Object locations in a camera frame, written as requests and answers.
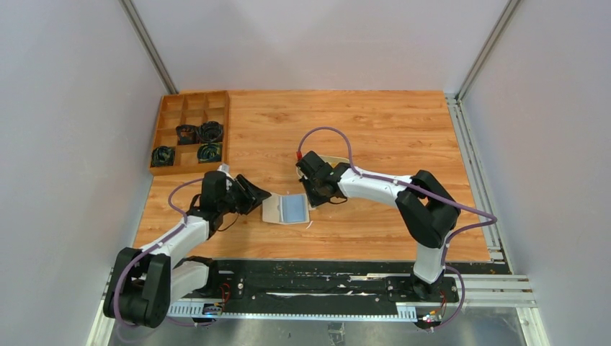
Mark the beige oval plastic tray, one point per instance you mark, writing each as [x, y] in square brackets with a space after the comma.
[332, 161]

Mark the left aluminium frame post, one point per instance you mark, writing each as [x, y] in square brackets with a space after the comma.
[155, 58]

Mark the beige leather card holder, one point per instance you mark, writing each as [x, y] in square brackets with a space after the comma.
[286, 209]

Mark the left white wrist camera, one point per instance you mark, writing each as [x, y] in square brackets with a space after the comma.
[225, 168]

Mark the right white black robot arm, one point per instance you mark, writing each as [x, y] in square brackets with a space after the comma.
[425, 206]

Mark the wooden compartment organizer box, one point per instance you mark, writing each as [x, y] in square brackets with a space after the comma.
[193, 108]

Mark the right aluminium frame post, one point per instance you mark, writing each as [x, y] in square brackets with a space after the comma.
[487, 48]

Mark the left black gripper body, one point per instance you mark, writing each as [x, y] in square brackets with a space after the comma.
[243, 192]

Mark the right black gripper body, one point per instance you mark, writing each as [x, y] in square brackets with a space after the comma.
[312, 173]

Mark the aluminium frame post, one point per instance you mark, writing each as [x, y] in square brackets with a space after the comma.
[487, 48]
[155, 58]

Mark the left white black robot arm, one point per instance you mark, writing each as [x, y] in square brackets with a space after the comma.
[146, 281]

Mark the aluminium front rail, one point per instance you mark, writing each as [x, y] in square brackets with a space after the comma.
[480, 291]

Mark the rolled dark belt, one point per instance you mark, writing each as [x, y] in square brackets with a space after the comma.
[209, 152]
[162, 156]
[186, 134]
[210, 132]

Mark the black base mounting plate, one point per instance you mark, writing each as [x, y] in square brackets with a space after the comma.
[324, 288]

